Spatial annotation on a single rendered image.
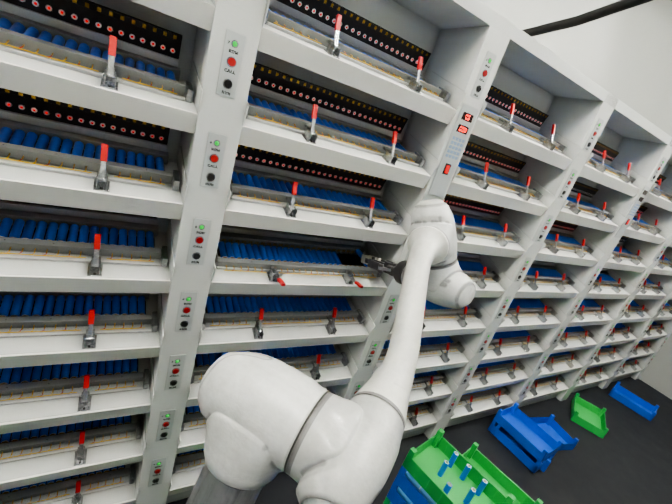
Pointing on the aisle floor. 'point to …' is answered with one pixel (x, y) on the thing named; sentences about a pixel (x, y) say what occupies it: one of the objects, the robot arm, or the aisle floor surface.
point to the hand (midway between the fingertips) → (370, 260)
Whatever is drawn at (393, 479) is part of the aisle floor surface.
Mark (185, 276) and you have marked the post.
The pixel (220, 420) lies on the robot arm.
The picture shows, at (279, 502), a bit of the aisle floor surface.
